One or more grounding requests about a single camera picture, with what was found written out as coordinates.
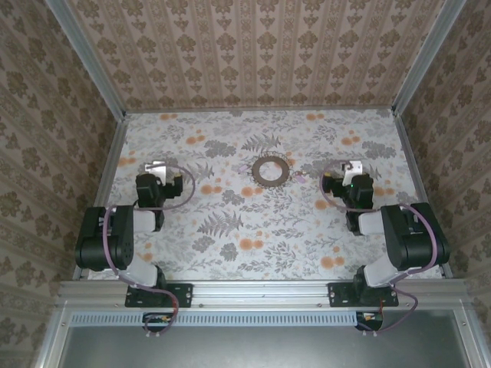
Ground large ring with small keyrings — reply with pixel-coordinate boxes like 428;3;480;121
251;152;293;189

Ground grey metal panel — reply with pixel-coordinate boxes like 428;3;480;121
57;309;475;368

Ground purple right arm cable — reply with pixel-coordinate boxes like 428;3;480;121
319;160;440;334

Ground aluminium frame rail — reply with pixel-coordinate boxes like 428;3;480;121
393;110;457;280
124;108;396;115
454;308;491;368
71;113;130;281
35;308;72;368

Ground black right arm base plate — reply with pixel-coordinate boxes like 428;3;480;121
328;282;400;309

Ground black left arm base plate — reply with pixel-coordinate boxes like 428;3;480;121
124;282;193;309

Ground black controller board with wires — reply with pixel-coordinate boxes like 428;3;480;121
142;312;174;327
355;310;384;330

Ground wide aluminium mounting rail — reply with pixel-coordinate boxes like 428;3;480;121
57;278;467;311

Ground aluminium frame post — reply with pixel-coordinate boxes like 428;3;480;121
390;0;472;116
44;0;127;120

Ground grey slotted cable duct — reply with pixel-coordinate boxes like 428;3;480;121
71;310;358;327

